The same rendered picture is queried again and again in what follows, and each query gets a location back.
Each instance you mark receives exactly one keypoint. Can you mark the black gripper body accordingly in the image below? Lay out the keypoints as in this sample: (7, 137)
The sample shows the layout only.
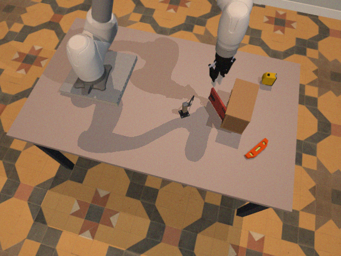
(220, 60)

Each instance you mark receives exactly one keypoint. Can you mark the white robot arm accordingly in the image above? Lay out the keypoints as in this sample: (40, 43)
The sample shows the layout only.
(86, 52)

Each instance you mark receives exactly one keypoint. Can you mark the brown wooden cabinet with red door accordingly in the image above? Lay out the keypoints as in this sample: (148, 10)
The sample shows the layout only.
(238, 113)

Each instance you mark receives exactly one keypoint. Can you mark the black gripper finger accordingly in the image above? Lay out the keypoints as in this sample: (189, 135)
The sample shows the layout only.
(225, 70)
(217, 70)

